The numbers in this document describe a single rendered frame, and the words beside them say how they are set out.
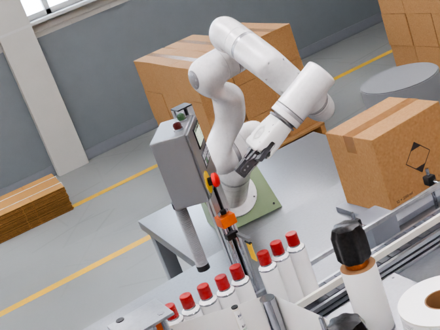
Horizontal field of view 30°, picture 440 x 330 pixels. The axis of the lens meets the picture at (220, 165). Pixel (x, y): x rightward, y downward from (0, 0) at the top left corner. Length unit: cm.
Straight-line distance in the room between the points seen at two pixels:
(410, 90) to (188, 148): 272
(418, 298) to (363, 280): 15
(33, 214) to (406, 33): 313
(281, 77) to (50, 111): 539
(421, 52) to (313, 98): 417
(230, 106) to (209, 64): 18
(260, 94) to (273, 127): 371
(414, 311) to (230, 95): 96
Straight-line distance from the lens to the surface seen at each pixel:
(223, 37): 226
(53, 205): 653
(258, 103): 574
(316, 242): 272
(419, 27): 610
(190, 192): 207
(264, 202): 306
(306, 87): 204
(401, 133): 267
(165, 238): 317
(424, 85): 466
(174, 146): 203
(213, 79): 240
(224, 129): 260
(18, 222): 652
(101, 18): 761
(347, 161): 275
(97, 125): 767
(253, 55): 217
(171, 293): 275
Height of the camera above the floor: 204
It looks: 19 degrees down
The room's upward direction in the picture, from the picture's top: 20 degrees counter-clockwise
